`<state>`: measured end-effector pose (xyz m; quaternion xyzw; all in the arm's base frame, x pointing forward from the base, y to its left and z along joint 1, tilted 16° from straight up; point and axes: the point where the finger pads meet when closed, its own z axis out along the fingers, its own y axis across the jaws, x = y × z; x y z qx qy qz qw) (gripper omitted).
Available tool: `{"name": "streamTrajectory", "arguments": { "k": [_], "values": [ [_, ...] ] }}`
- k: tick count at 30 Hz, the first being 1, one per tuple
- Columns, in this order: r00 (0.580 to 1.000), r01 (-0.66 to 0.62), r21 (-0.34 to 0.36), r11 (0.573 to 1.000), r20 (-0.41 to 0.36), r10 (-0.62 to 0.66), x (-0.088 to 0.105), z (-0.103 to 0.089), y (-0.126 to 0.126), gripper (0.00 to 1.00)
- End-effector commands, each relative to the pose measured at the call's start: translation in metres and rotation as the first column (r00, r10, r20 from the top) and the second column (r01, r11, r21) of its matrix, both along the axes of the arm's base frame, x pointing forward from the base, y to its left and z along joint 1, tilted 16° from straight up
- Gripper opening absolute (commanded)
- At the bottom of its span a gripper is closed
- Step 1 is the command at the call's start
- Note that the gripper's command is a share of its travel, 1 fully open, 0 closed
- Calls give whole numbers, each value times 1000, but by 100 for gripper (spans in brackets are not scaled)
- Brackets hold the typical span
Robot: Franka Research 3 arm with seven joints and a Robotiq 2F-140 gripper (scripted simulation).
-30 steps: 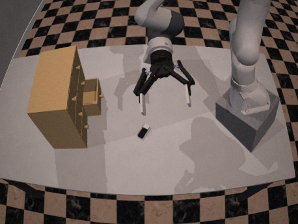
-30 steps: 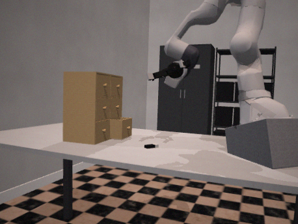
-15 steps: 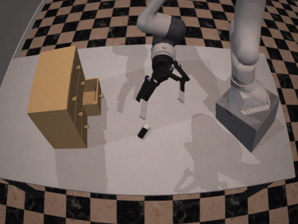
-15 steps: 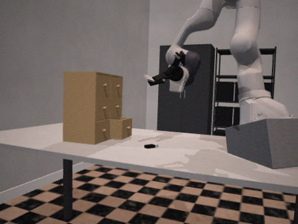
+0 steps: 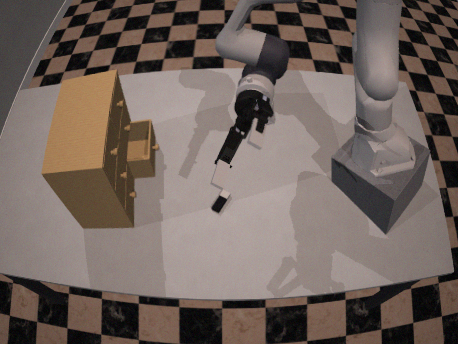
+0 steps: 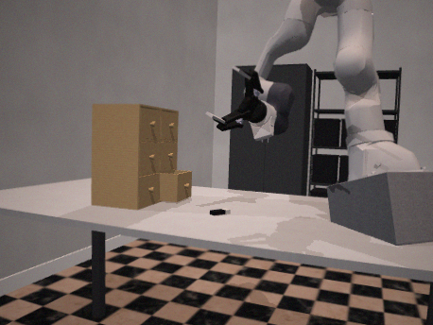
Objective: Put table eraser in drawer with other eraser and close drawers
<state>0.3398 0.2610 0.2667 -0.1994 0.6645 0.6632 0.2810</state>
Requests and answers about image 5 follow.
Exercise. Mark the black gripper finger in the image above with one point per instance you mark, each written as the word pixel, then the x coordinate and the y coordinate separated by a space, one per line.
pixel 225 156
pixel 259 124

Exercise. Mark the brown wooden drawer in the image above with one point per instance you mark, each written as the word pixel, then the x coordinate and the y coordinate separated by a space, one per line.
pixel 110 148
pixel 130 194
pixel 123 132
pixel 120 172
pixel 117 102
pixel 141 149

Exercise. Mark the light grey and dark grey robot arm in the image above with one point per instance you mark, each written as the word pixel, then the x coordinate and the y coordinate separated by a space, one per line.
pixel 380 146

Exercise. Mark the tan wooden chest of drawers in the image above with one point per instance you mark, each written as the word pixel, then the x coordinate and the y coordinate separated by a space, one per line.
pixel 74 155

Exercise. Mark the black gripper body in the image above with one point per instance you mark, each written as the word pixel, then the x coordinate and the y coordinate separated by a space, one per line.
pixel 246 99

